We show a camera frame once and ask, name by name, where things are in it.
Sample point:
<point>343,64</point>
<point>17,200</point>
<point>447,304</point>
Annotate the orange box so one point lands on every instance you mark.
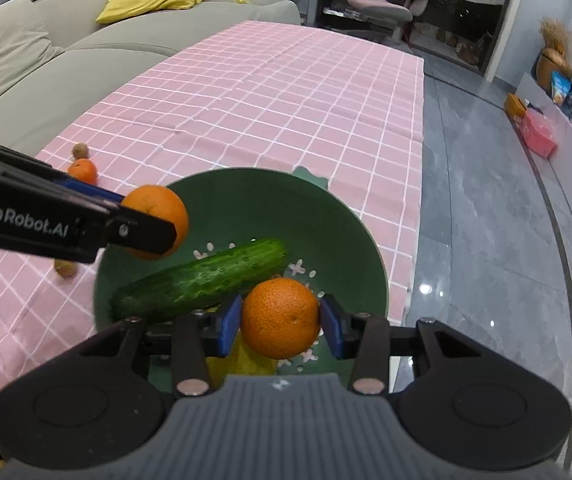
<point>515,107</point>

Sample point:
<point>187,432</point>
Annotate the brown vase with dried flowers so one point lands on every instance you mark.
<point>553,60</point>

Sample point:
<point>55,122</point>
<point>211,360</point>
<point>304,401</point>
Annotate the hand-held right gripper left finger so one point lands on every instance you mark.
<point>231,327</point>

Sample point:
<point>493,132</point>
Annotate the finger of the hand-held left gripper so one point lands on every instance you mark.
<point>88,187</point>
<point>141,232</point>

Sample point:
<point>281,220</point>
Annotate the beige cushion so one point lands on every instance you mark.
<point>6,67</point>

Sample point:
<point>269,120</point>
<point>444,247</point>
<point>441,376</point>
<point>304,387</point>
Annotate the green colander bowl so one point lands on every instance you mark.
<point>266,210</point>

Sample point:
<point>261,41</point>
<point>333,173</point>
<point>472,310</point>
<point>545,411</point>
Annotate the brown kiwi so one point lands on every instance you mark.
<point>66,269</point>
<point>80,150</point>

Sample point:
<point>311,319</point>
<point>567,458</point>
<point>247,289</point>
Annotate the green cucumber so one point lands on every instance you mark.
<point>201,277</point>

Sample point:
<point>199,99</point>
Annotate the large orange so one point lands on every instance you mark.
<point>163,205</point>
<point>281,317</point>

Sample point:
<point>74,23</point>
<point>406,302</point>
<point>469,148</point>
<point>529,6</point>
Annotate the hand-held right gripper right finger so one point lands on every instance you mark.
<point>333,330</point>

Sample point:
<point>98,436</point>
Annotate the pink checked tablecloth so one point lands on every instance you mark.
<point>266,100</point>

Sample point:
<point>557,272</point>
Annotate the small orange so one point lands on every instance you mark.
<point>84,171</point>

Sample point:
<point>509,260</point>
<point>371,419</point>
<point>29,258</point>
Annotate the yellow-green pear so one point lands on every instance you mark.
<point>243,360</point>

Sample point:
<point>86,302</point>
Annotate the pink box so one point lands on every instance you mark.
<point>538,135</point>

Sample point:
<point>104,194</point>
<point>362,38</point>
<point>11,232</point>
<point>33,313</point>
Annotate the beige sofa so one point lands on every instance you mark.
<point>131,40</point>

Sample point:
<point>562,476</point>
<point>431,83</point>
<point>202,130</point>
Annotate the blue snack bag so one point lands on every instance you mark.
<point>561,87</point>

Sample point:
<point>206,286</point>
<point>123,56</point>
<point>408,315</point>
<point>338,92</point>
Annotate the pink desk chair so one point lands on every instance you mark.
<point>381,7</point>

